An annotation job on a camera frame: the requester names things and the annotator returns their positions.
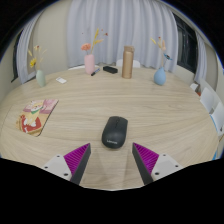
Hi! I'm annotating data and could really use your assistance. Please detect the cartoon print mouse pad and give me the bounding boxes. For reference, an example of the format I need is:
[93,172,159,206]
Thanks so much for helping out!
[15,98,60,138]

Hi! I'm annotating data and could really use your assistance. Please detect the black computer mouse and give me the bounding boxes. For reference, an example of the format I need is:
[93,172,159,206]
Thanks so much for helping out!
[101,115,129,150]

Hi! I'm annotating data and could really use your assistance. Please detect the white remote control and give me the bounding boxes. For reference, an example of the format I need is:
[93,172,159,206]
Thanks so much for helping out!
[55,76,68,84]

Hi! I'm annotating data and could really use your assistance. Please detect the black rectangular case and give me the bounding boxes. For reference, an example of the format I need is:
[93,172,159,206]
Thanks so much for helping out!
[102,65,119,75]

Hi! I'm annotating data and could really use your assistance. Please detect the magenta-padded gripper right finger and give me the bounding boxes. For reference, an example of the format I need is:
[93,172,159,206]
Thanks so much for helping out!
[132,142,184,186]

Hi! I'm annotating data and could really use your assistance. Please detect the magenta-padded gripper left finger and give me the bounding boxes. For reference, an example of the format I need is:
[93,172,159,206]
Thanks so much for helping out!
[42,142,92,186]

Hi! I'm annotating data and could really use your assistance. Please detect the dried yellow flowers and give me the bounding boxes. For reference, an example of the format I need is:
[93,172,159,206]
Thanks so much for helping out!
[27,44,48,72]

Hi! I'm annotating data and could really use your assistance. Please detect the blue vase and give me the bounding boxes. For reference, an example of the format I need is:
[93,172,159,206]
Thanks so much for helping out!
[153,66,167,86]

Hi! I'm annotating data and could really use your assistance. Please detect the dried orange pink flowers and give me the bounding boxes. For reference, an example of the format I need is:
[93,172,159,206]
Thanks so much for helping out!
[80,27,109,56]

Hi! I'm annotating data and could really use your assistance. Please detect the narrow white curtain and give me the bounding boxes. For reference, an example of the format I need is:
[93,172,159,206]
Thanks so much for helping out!
[194,31,208,84]
[15,13,44,84]

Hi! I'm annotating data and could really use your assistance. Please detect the dark window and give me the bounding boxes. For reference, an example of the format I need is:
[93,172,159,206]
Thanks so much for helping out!
[173,13,198,75]
[11,31,23,83]

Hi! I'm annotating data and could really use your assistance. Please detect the wide white curtain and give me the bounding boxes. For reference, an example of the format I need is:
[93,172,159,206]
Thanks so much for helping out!
[66,0,179,74]

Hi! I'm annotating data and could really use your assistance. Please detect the pink vase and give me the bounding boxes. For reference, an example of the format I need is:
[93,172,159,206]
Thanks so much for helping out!
[84,54,96,75]

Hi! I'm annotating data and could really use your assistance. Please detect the bronze drink bottle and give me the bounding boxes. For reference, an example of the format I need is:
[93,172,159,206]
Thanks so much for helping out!
[121,45,136,80]

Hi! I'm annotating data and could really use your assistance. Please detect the mint green vase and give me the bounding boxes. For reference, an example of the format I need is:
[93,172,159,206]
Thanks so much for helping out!
[35,69,47,88]

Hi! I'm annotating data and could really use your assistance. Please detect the white chair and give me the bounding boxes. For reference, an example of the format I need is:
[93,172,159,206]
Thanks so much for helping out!
[68,64,86,71]
[199,87,219,114]
[115,59,142,69]
[189,82,200,93]
[210,101,224,138]

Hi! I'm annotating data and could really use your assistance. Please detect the dried orange flowers with bird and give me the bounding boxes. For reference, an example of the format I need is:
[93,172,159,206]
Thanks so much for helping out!
[149,36,173,69]

